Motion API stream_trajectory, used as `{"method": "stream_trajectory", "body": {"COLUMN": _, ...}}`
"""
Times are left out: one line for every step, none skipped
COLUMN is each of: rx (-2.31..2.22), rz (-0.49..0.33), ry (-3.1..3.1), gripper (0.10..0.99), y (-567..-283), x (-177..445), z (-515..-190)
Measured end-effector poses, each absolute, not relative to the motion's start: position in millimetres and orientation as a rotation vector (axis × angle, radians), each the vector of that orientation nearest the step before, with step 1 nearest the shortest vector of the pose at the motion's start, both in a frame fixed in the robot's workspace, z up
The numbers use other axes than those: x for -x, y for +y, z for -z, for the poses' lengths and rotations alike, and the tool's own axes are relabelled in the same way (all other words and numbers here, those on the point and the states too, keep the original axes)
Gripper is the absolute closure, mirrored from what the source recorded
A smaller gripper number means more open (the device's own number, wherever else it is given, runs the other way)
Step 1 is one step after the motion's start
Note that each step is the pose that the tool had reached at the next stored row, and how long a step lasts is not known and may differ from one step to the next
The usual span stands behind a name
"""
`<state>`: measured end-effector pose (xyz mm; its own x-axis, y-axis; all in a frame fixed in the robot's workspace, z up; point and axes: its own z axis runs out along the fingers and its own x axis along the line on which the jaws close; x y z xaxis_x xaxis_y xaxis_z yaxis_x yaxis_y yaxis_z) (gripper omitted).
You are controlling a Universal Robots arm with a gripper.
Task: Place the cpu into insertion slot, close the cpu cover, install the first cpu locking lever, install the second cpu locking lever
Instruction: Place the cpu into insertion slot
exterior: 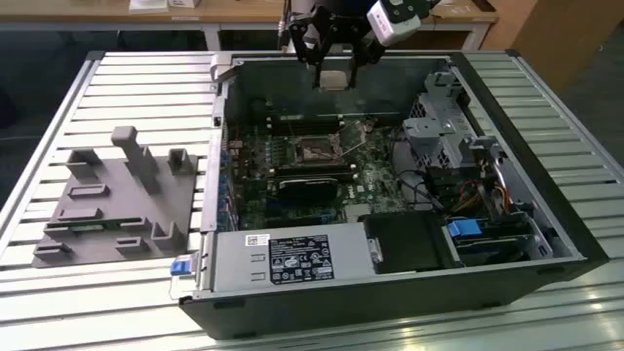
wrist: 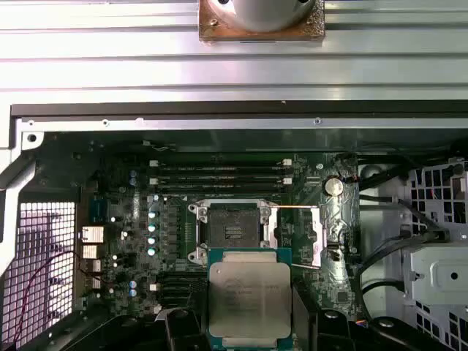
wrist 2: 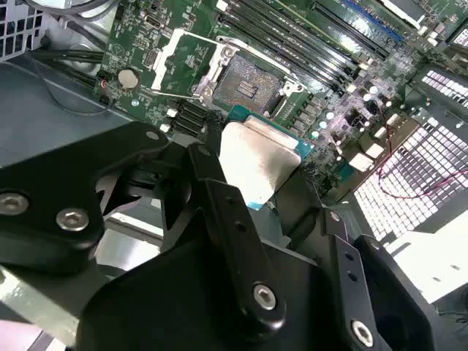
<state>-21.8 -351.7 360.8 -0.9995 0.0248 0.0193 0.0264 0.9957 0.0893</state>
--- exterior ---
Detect black graphics card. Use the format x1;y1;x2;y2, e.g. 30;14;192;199
278;175;340;202

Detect black hard disk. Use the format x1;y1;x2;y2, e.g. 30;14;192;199
452;233;532;266

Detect metal socket cover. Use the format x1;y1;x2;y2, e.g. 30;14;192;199
339;117;380;147

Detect green motherboard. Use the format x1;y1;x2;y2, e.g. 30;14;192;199
222;116;411;233

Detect gray parts rack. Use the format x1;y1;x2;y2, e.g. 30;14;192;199
30;126;202;270

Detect silver square CPU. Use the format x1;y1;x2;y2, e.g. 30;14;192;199
319;70;352;91

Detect blue disk carrier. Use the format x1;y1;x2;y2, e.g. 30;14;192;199
446;218;484;241

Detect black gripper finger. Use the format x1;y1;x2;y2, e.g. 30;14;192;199
288;7;328;88
348;25;387;88

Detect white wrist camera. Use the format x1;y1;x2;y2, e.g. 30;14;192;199
366;0;423;48

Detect wooden desk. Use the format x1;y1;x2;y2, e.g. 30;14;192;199
0;0;502;50

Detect metal drive cage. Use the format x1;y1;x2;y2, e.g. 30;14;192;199
402;71;503;169

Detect black wires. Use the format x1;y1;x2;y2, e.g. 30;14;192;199
394;170;444;213

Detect black open PC case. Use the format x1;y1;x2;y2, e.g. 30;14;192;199
178;50;611;339

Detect yellow orange wire bundle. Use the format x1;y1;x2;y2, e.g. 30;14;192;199
451;156;514;220

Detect black RAM slot bank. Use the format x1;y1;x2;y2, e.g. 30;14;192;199
266;112;343;135
275;164;355;181

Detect CPU socket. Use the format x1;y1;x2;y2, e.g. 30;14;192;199
291;134;346;166

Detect black drive housing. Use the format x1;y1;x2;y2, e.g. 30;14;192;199
360;211;459;275

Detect blue case latch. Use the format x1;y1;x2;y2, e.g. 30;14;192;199
170;255;195;275

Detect silver chip heat sink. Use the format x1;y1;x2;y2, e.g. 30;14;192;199
343;203;372;222

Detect wooden cabinet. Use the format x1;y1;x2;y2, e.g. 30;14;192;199
480;0;624;94

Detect gray power supply unit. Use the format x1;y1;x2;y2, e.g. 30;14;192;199
195;222;379;293

